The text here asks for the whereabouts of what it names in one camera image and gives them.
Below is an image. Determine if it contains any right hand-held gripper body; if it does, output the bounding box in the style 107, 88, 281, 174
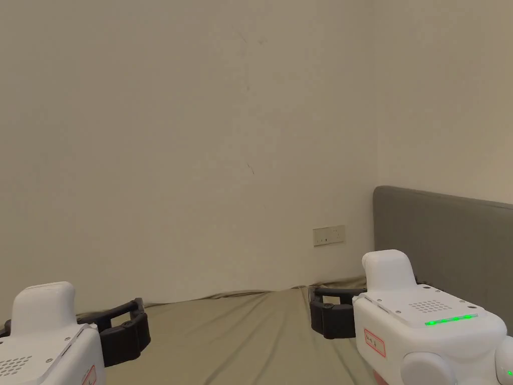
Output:
352, 249, 513, 385

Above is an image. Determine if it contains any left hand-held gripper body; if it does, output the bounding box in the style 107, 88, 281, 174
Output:
0, 281, 107, 385

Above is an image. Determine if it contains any bed with beige sheet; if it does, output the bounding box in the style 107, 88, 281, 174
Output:
75, 274, 377, 385

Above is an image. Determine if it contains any grey padded headboard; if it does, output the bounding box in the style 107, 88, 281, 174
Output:
372, 185, 513, 338

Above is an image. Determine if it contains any beige wall socket plate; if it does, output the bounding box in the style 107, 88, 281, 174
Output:
312, 225, 347, 247

